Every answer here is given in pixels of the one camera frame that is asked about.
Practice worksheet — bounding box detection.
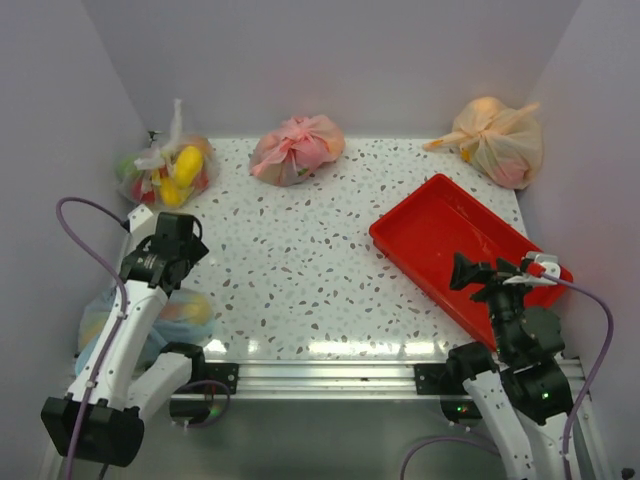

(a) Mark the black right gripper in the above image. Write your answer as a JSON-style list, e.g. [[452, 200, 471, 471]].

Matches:
[[449, 250, 539, 357]]

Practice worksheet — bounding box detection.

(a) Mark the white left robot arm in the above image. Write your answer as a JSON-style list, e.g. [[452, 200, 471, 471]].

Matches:
[[41, 212, 208, 467]]

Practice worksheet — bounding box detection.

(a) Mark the blue printed plastic bag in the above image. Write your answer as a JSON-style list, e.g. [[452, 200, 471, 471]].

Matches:
[[74, 287, 214, 375]]

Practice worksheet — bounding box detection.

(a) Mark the clear bag with fruit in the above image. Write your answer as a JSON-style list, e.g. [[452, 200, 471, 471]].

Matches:
[[113, 99, 218, 209]]

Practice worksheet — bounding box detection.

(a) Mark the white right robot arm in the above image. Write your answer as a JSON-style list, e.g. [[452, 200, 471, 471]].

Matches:
[[445, 252, 580, 479]]

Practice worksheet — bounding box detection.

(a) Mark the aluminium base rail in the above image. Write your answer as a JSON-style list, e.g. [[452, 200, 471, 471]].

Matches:
[[74, 357, 586, 401]]

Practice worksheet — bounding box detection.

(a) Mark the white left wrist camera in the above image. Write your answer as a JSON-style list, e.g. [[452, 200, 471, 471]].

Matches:
[[126, 205, 157, 245]]

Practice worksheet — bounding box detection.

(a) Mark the red plastic tray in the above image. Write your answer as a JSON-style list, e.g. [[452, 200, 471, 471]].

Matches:
[[369, 174, 541, 350]]

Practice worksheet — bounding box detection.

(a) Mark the pink knotted plastic bag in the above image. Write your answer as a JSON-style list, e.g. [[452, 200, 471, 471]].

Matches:
[[249, 115, 345, 187]]

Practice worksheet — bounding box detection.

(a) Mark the orange knotted plastic bag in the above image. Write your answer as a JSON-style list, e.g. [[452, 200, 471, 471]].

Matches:
[[423, 97, 544, 190]]

